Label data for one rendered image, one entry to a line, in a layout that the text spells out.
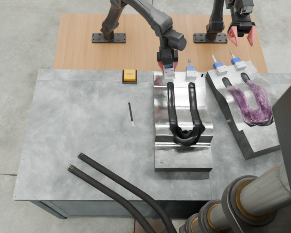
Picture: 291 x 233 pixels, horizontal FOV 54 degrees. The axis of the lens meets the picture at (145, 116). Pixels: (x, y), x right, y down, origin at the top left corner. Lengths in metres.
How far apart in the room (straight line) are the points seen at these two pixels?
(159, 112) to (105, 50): 0.55
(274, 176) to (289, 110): 0.15
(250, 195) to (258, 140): 0.87
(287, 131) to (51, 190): 1.17
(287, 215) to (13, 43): 2.73
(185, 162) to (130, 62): 0.65
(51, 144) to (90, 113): 0.24
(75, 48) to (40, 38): 1.25
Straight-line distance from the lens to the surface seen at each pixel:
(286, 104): 0.34
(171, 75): 1.44
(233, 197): 0.60
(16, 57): 2.89
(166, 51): 1.33
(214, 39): 1.79
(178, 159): 1.32
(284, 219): 0.64
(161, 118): 1.33
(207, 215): 0.84
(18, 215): 2.27
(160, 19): 1.30
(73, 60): 1.69
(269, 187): 0.48
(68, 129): 1.47
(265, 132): 1.43
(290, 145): 0.33
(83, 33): 1.81
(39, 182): 1.41
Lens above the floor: 2.10
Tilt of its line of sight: 63 degrees down
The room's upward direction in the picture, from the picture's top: 4 degrees clockwise
